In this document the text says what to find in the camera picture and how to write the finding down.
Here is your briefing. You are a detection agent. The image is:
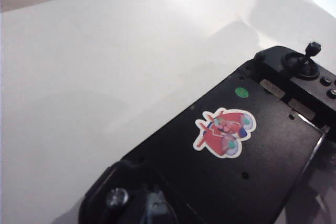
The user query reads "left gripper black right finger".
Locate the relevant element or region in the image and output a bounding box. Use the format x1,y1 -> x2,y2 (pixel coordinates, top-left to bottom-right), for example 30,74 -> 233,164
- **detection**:
148,186 -> 174,224

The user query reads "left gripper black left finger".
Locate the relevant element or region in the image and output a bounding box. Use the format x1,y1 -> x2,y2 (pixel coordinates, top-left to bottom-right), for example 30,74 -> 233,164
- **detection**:
122,186 -> 149,224

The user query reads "black remote control with sticker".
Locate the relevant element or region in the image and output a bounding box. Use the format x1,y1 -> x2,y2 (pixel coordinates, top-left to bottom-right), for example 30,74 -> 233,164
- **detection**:
77,40 -> 336,224

